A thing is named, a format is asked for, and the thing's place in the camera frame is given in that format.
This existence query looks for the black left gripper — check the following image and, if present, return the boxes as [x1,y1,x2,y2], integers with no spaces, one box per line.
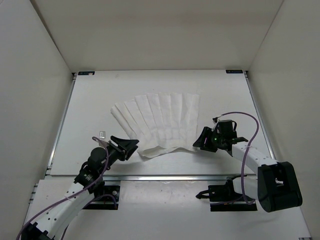
[101,133,141,172]

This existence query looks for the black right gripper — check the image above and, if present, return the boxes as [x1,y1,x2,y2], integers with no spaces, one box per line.
[193,127,225,153]

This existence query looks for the white pleated skirt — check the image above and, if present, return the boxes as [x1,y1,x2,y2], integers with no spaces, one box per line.
[110,92,200,159]

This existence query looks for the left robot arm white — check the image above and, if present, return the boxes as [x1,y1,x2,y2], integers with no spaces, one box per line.
[16,136,139,240]

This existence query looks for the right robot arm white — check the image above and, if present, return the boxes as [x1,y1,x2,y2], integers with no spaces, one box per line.
[193,120,303,213]

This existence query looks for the blue corner label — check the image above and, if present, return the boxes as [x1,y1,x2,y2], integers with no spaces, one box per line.
[225,69,243,74]
[77,71,95,76]

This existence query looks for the right blue corner label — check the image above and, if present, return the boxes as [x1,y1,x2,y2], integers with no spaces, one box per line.
[225,69,243,74]

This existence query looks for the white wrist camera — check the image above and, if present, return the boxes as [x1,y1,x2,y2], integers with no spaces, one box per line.
[212,115,222,129]
[98,131,106,139]

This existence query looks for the aluminium table front rail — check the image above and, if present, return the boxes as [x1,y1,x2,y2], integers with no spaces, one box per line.
[44,174,283,183]

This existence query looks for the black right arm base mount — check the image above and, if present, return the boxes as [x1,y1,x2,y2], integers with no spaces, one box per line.
[195,175,258,212]

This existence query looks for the left blue corner label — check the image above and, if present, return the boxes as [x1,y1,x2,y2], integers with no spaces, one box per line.
[77,71,95,76]

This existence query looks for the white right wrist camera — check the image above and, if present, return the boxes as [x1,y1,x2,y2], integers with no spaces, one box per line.
[212,115,222,129]

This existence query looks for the aluminium left side rail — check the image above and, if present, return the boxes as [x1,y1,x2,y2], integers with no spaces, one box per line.
[45,72,78,175]

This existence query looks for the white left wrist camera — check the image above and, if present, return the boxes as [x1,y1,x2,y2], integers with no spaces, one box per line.
[98,131,106,139]

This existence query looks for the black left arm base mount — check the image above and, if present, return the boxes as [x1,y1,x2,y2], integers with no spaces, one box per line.
[83,181,121,211]

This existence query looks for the aluminium right side rail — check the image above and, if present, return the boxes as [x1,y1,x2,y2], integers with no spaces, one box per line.
[244,70,276,160]

